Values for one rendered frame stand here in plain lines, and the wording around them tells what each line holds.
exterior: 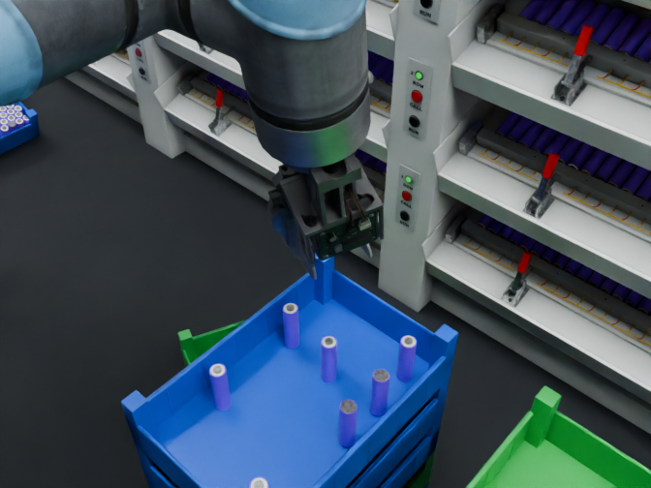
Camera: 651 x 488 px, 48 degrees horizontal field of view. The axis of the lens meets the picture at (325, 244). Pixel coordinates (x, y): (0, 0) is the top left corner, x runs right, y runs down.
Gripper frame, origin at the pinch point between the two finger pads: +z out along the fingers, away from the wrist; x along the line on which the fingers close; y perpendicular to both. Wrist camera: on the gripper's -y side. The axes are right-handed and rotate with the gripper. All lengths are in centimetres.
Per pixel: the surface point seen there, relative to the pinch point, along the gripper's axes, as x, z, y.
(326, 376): -4.2, 14.1, 7.7
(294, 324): -5.5, 12.0, 1.2
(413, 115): 23.4, 18.3, -26.8
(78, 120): -30, 66, -100
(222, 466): -18.1, 12.0, 13.3
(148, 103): -13, 52, -84
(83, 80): -26, 66, -114
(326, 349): -3.4, 9.4, 6.7
